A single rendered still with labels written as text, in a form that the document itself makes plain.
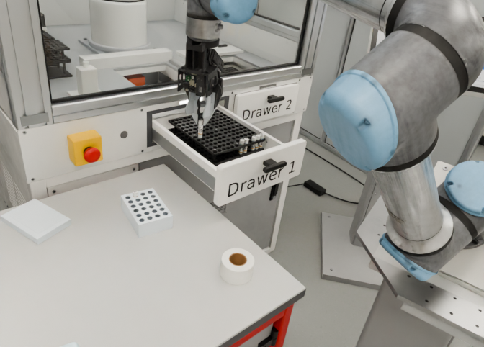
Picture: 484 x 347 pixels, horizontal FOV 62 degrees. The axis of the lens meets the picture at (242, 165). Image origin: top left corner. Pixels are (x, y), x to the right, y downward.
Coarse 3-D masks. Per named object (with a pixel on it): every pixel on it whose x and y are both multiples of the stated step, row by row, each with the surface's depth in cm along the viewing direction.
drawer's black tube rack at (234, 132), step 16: (176, 128) 116; (192, 128) 112; (208, 128) 113; (224, 128) 115; (240, 128) 116; (192, 144) 110; (208, 144) 106; (224, 144) 107; (208, 160) 104; (224, 160) 105
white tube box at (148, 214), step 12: (144, 192) 101; (132, 204) 97; (144, 204) 97; (156, 204) 98; (132, 216) 94; (144, 216) 94; (156, 216) 95; (168, 216) 94; (144, 228) 92; (156, 228) 94; (168, 228) 96
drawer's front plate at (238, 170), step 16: (288, 144) 105; (304, 144) 108; (240, 160) 95; (256, 160) 98; (288, 160) 106; (224, 176) 92; (240, 176) 96; (256, 176) 101; (272, 176) 105; (288, 176) 110; (224, 192) 95; (240, 192) 99
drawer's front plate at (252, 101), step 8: (272, 88) 140; (280, 88) 141; (288, 88) 143; (296, 88) 146; (240, 96) 130; (248, 96) 132; (256, 96) 135; (264, 96) 137; (288, 96) 145; (296, 96) 148; (240, 104) 131; (248, 104) 134; (256, 104) 136; (264, 104) 139; (272, 104) 142; (280, 104) 145; (288, 104) 148; (240, 112) 133; (256, 112) 138; (272, 112) 144; (280, 112) 147; (288, 112) 150; (248, 120) 138; (256, 120) 140
